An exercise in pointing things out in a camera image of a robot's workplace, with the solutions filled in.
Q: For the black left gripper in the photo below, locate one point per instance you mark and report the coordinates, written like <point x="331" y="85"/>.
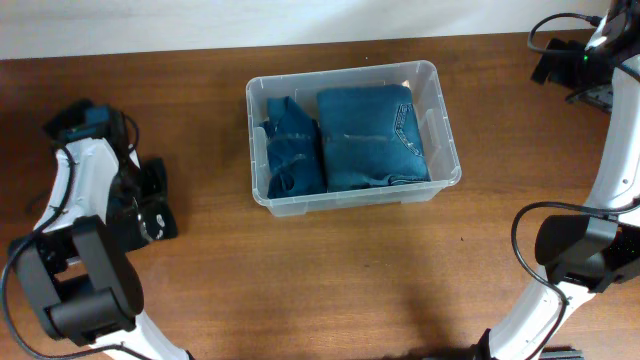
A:
<point x="121" y="206"/>

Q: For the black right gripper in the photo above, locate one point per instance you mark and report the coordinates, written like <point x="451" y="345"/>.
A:
<point x="560" y="75"/>

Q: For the large black garment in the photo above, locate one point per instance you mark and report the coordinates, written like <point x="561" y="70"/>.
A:
<point x="153" y="220"/>

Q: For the small black garment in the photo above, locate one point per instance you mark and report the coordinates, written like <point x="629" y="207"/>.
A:
<point x="70" y="117"/>

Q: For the teal blue garment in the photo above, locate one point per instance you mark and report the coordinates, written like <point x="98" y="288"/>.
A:
<point x="293" y="150"/>

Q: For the blue jeans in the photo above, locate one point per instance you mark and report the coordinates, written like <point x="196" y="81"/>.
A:
<point x="370" y="138"/>

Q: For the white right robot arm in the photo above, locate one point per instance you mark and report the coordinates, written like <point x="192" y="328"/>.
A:
<point x="582" y="249"/>

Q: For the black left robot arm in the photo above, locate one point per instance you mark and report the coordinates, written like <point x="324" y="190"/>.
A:
<point x="105" y="203"/>

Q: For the clear plastic storage bin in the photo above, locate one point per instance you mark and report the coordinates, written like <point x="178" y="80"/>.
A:
<point x="420" y="76"/>

